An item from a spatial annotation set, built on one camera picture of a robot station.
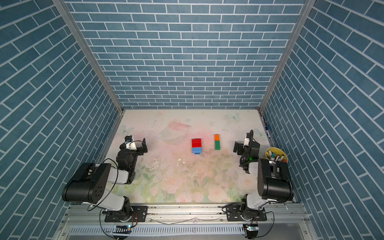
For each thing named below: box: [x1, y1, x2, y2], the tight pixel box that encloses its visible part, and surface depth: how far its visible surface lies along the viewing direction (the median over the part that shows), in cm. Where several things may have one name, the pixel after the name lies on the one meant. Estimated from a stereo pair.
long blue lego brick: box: [191, 147, 203, 155], surface depth 97 cm
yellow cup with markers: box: [265, 147, 288, 163], surface depth 84 cm
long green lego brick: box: [215, 140, 221, 151], surface depth 98 cm
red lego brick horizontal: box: [191, 138, 202, 148], surface depth 98 cm
